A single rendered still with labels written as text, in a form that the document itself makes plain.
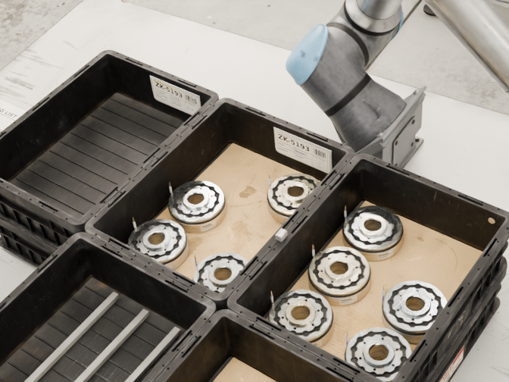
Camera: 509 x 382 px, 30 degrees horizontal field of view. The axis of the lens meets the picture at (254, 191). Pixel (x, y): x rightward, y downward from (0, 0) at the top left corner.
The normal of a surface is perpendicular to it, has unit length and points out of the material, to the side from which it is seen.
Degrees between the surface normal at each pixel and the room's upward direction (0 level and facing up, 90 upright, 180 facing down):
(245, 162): 0
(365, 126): 51
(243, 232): 0
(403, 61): 0
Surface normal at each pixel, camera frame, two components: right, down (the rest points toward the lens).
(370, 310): -0.08, -0.70
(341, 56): 0.39, -0.20
